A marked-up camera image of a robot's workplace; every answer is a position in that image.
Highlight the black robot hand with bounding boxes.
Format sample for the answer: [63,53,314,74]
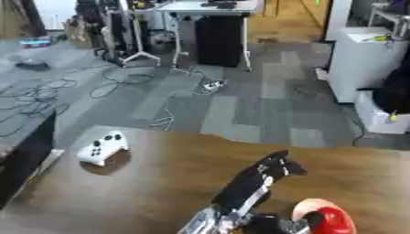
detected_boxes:
[211,149,326,234]

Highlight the red round toy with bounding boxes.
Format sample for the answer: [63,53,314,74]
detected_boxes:
[291,197,359,234]

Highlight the white storage box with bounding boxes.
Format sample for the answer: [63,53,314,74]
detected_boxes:
[353,90,410,135]

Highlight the black box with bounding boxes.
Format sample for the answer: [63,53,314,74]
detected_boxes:
[0,110,68,211]

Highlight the white power strip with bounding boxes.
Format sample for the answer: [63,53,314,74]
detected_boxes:
[201,80,226,91]

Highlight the black cabinet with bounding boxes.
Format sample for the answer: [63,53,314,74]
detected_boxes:
[193,15,243,68]

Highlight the white game controller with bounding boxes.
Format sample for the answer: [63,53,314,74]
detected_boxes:
[75,130,132,167]

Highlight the white cabinet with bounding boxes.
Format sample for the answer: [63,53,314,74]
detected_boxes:
[325,27,410,104]

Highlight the black bag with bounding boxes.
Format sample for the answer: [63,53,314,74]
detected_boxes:
[372,45,410,115]

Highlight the white stand with legs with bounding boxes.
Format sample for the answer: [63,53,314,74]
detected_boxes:
[109,12,164,69]

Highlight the white desk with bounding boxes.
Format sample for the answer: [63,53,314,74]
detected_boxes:
[155,0,260,73]

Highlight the round grey floor device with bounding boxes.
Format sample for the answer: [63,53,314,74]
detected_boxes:
[13,57,51,69]

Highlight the white floor cable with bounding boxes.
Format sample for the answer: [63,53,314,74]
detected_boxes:
[148,90,183,133]

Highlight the black looped floor cable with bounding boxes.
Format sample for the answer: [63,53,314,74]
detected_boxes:
[88,65,157,100]

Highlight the black tangled floor cables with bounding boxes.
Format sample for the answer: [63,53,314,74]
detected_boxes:
[0,78,81,138]

